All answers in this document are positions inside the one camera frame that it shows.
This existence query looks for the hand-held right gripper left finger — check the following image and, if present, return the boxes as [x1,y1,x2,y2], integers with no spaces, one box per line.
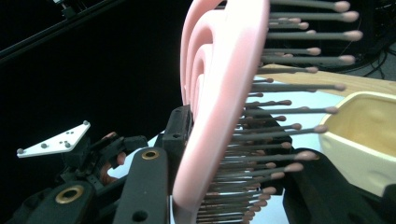
[161,105,194,194]

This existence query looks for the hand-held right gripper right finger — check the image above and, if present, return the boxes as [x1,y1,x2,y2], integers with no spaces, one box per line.
[240,119,396,224]

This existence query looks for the cream ceramic container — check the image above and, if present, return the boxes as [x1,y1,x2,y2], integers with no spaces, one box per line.
[318,91,396,198]

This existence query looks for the pink hairbrush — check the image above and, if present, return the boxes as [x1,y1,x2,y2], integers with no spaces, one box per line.
[172,0,364,224]

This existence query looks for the black metal bar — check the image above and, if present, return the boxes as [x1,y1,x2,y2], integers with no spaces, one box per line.
[0,0,125,64]

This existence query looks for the black cables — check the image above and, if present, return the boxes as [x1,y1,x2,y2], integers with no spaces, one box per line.
[342,0,396,78]

